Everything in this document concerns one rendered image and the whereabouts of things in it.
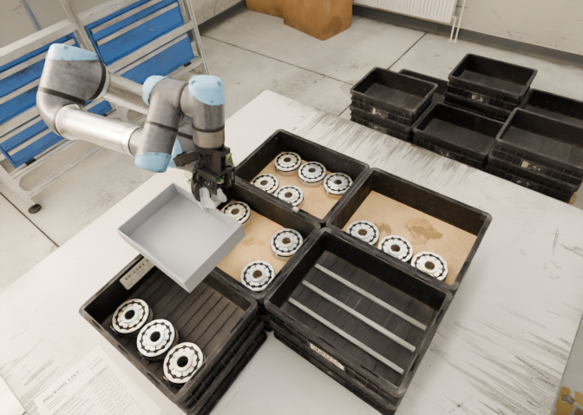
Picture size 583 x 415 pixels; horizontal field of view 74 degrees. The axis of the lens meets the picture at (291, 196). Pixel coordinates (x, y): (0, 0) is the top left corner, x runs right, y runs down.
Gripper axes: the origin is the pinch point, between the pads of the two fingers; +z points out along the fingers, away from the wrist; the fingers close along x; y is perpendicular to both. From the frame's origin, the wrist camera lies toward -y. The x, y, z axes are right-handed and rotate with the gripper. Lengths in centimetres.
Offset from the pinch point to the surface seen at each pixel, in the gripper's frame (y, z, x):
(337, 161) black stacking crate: 13, 3, 52
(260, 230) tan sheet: 3.6, 19.8, 20.3
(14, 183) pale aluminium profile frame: -185, 82, 17
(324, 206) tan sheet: 16.6, 14.1, 39.3
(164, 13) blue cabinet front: -179, -5, 141
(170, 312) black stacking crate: -1.0, 30.3, -15.4
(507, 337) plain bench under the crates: 82, 28, 37
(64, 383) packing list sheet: -20, 51, -41
